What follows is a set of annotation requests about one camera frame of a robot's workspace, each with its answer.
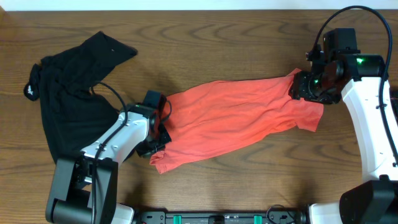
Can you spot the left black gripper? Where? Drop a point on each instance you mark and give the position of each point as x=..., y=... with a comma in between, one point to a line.
x=143, y=151

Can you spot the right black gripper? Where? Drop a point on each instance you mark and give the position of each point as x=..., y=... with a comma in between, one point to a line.
x=300, y=89

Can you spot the red orange t-shirt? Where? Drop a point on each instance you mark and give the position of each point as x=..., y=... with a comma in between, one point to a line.
x=219, y=117

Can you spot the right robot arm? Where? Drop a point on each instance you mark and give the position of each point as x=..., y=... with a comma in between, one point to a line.
x=340, y=72

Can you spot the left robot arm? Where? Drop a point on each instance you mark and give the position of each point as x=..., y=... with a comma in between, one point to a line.
x=84, y=186

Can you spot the black t-shirt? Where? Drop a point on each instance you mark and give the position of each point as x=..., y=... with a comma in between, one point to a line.
x=72, y=116

